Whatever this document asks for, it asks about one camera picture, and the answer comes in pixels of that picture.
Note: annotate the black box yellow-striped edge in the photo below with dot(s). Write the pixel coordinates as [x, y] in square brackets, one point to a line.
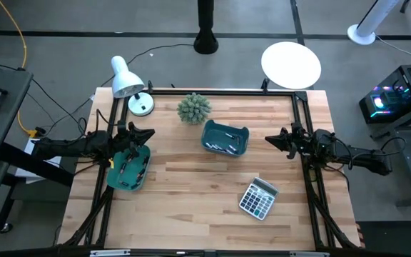
[391, 239]

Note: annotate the black pole stand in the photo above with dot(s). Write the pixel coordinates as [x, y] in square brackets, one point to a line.
[205, 32]

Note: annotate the teal green plastic bin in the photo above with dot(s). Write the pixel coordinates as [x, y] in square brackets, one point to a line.
[112, 171]

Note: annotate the white desk lamp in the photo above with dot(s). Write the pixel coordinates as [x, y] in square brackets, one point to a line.
[125, 80]

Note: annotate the white fan base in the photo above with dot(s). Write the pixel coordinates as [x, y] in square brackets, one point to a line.
[369, 25]

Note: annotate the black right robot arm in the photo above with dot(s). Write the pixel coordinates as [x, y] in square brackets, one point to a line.
[362, 158]

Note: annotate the black aluminium rig frame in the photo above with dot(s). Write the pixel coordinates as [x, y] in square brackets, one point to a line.
[227, 92]

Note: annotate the grey desk calculator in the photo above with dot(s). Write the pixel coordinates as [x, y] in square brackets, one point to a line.
[259, 200]

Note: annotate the black lit computer case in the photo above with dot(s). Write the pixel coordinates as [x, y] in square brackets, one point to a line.
[398, 93]

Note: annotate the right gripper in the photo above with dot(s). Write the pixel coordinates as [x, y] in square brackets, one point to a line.
[300, 142]

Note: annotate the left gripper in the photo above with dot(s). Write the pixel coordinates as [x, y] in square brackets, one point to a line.
[123, 141]

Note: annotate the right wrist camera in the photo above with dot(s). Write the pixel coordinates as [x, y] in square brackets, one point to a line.
[297, 130]

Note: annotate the potted green succulent plant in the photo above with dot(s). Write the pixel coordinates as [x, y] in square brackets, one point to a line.
[194, 109]

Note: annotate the small yellow clip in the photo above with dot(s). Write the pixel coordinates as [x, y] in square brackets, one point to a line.
[111, 163]

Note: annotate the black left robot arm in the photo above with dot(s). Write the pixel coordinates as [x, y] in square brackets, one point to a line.
[66, 146]

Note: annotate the silver aluminium bracket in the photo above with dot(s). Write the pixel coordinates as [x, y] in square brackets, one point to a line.
[109, 253]
[309, 254]

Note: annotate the white paper sheet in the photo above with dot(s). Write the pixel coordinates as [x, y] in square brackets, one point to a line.
[23, 171]

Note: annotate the blue-grey plastic bin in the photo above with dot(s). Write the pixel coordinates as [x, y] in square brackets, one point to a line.
[212, 133]

